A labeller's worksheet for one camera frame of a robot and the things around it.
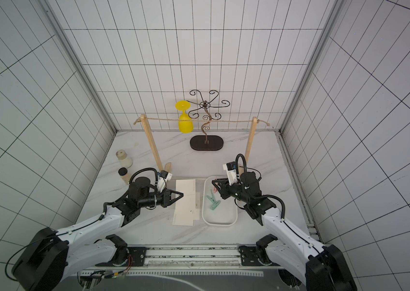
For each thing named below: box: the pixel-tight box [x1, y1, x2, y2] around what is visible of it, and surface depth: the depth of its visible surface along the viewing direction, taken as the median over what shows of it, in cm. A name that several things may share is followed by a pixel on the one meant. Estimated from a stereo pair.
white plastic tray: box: [201, 175, 238, 227], surface depth 86 cm
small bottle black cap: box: [117, 166, 128, 176], surface depth 91 cm
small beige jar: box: [115, 149, 133, 169], surface depth 97 cm
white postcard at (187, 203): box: [175, 179, 196, 212], surface depth 81 cm
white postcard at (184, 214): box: [172, 203, 196, 227], surface depth 85 cm
